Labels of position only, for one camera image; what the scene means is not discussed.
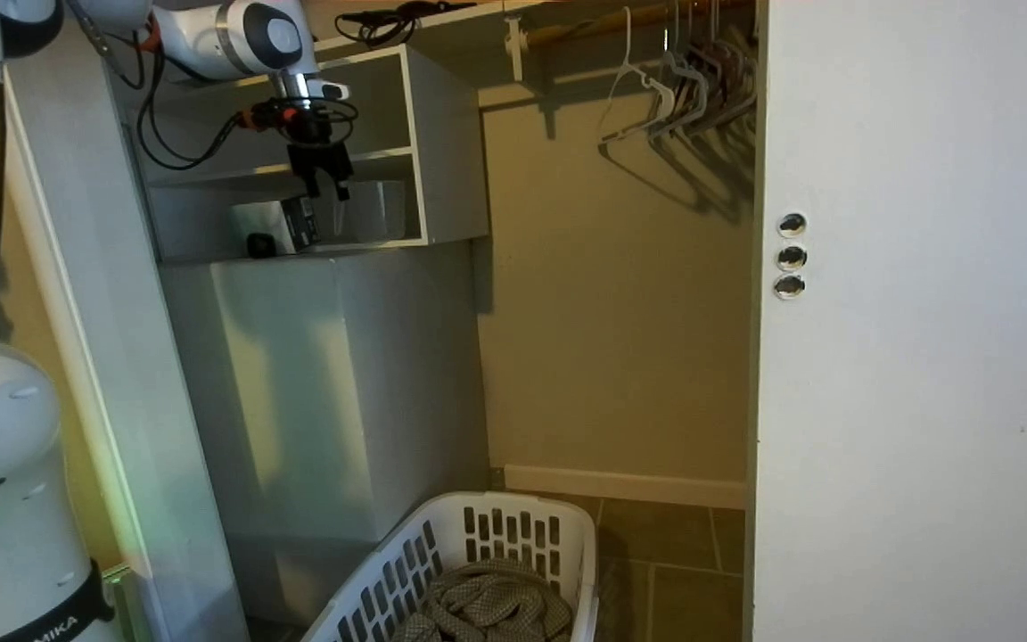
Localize dark plastic hanger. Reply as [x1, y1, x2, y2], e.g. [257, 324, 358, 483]
[666, 3, 763, 145]

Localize white closet door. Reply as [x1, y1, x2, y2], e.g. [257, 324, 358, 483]
[745, 0, 1027, 642]

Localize white two-level shelf unit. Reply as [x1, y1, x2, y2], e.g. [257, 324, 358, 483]
[119, 42, 497, 266]

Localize white rod bracket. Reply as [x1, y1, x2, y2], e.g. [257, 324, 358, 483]
[498, 15, 536, 85]

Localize black straps bundle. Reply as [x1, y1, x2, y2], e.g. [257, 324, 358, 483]
[330, 0, 483, 53]

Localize grey clothes pile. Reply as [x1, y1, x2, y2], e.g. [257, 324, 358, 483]
[385, 563, 578, 642]

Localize small white box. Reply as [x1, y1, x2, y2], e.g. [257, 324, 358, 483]
[228, 196, 298, 255]

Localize clear plastic jar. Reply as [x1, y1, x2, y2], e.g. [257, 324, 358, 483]
[295, 190, 360, 250]

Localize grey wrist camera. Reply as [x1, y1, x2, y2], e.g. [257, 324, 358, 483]
[295, 76, 354, 108]

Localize white plastic laundry basket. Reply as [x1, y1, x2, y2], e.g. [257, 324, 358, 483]
[298, 489, 603, 642]

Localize orange cable connector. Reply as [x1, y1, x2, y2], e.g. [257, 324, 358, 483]
[244, 95, 305, 133]

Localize white wire hanger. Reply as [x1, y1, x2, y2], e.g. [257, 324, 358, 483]
[594, 7, 721, 218]

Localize tall grey panel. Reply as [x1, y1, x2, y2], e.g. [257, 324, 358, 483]
[0, 24, 251, 642]

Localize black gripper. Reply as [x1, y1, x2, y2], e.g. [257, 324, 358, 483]
[280, 108, 358, 234]

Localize grey metal cabinet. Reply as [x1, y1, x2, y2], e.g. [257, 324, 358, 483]
[159, 243, 497, 626]

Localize metal clothes hangers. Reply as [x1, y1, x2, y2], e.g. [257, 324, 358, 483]
[642, 28, 763, 224]

